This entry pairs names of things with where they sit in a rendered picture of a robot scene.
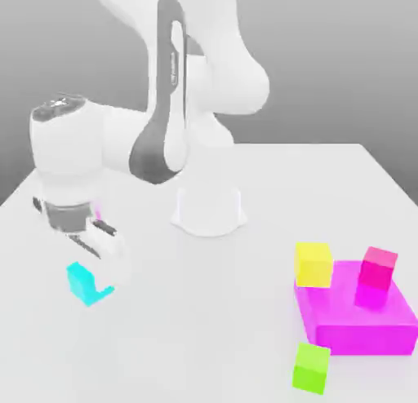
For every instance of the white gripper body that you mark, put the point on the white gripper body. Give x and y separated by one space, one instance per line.
104 250

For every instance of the small cyan cube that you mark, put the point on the small cyan cube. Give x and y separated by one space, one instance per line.
80 285

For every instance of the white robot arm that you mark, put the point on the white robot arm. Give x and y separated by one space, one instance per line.
202 83

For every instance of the small yellow cube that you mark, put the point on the small yellow cube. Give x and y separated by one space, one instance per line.
313 265

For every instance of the small green cube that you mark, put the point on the small green cube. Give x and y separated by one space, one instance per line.
310 368

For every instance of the small pink cube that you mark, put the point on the small pink cube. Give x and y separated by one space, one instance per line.
377 269

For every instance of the large magenta box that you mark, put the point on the large magenta box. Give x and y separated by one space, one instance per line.
362 328

